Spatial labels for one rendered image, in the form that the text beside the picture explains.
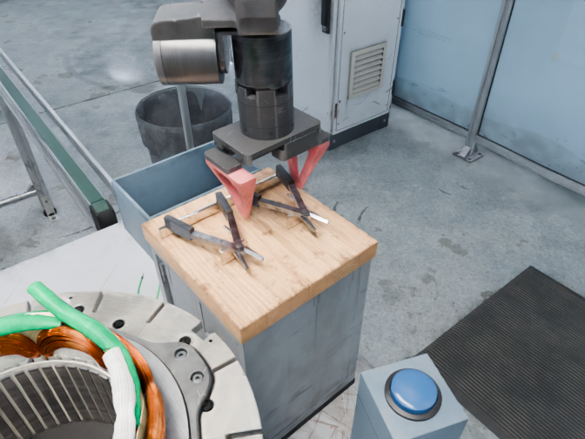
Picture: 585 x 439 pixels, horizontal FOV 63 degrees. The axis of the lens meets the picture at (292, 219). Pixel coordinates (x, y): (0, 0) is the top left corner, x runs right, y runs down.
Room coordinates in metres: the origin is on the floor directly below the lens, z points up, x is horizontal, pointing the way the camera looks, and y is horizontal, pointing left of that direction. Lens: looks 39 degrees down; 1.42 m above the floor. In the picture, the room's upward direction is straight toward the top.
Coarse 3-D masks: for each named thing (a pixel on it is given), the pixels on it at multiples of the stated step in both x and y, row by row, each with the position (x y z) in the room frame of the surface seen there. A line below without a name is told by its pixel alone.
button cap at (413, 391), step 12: (408, 372) 0.25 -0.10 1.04; (420, 372) 0.25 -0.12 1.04; (396, 384) 0.23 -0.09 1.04; (408, 384) 0.23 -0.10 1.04; (420, 384) 0.23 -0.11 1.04; (432, 384) 0.23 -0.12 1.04; (396, 396) 0.22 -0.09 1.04; (408, 396) 0.22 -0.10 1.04; (420, 396) 0.22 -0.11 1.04; (432, 396) 0.22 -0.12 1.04; (408, 408) 0.21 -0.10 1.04; (420, 408) 0.21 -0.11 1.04; (432, 408) 0.22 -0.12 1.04
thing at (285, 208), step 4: (260, 200) 0.44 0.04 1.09; (264, 200) 0.44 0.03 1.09; (268, 200) 0.44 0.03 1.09; (272, 200) 0.44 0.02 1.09; (260, 204) 0.44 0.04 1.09; (264, 204) 0.44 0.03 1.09; (268, 204) 0.43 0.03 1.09; (272, 204) 0.43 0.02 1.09; (276, 204) 0.43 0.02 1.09; (280, 204) 0.43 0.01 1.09; (284, 204) 0.43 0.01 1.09; (272, 208) 0.43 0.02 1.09; (276, 208) 0.43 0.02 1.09; (280, 208) 0.43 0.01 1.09; (284, 208) 0.43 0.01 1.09; (288, 208) 0.43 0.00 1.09; (292, 208) 0.43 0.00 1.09; (296, 208) 0.43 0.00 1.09; (300, 208) 0.43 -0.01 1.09; (284, 212) 0.43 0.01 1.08; (288, 212) 0.42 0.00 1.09; (292, 212) 0.42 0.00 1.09; (296, 212) 0.42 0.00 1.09
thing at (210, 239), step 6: (192, 234) 0.38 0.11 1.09; (198, 234) 0.38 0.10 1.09; (204, 234) 0.38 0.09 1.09; (198, 240) 0.38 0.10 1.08; (204, 240) 0.38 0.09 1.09; (210, 240) 0.37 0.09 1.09; (216, 240) 0.37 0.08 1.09; (222, 240) 0.37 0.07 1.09; (216, 246) 0.37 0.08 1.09; (222, 246) 0.37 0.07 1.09; (228, 246) 0.36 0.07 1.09
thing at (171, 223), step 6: (168, 216) 0.41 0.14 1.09; (168, 222) 0.40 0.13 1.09; (174, 222) 0.40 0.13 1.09; (180, 222) 0.40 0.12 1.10; (168, 228) 0.40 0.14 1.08; (174, 228) 0.40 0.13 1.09; (180, 228) 0.39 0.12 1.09; (186, 228) 0.39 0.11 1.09; (192, 228) 0.39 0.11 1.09; (180, 234) 0.39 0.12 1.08; (186, 234) 0.39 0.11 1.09
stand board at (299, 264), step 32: (224, 192) 0.49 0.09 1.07; (288, 192) 0.49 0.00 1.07; (160, 224) 0.43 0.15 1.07; (224, 224) 0.43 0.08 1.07; (256, 224) 0.43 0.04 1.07; (320, 224) 0.43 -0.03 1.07; (352, 224) 0.43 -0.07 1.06; (192, 256) 0.37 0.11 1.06; (288, 256) 0.37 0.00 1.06; (320, 256) 0.37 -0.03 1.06; (352, 256) 0.37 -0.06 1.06; (192, 288) 0.34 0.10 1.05; (224, 288) 0.33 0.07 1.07; (256, 288) 0.33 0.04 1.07; (288, 288) 0.33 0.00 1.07; (320, 288) 0.34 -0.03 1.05; (224, 320) 0.30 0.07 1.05; (256, 320) 0.29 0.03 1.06
